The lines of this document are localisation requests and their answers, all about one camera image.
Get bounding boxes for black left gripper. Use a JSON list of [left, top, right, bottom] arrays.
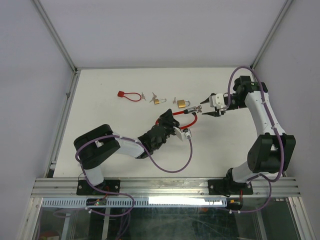
[[154, 110, 181, 150]]

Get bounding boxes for thick red cable lock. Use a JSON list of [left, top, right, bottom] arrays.
[[154, 104, 203, 131]]

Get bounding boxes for small brass long-shackle padlock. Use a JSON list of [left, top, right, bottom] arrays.
[[149, 92, 167, 105]]

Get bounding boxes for medium brass padlock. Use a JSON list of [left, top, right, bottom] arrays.
[[176, 99, 191, 109]]

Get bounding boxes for red thin-cable padlock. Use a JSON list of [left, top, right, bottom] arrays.
[[117, 91, 142, 102]]

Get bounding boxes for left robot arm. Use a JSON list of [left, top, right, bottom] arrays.
[[73, 109, 180, 195]]

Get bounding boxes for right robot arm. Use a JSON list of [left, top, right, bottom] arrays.
[[203, 76, 296, 197]]

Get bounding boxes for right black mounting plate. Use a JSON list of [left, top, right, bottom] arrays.
[[207, 179, 253, 197]]

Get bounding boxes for black mounting plate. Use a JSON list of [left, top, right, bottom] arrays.
[[76, 179, 121, 196], [207, 179, 253, 197]]

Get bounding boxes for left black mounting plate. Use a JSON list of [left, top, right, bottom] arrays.
[[76, 179, 121, 196]]

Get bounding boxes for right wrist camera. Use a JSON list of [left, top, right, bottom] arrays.
[[209, 93, 227, 112]]

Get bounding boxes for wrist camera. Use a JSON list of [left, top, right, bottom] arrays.
[[209, 93, 227, 112], [173, 127, 192, 142]]

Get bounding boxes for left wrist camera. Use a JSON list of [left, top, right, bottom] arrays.
[[173, 127, 192, 142]]

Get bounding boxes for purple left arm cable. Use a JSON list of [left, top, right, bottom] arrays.
[[74, 134, 193, 187]]

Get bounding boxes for white slotted cable duct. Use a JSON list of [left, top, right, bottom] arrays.
[[42, 196, 227, 208]]

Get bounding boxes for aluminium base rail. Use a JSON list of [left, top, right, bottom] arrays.
[[31, 177, 301, 198]]

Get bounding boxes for left aluminium frame post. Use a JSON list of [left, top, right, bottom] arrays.
[[31, 0, 81, 76]]

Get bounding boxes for aluminium frame post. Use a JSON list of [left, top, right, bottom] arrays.
[[31, 0, 81, 76], [250, 0, 295, 69]]

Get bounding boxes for right aluminium frame post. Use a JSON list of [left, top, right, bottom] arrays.
[[250, 0, 295, 69]]

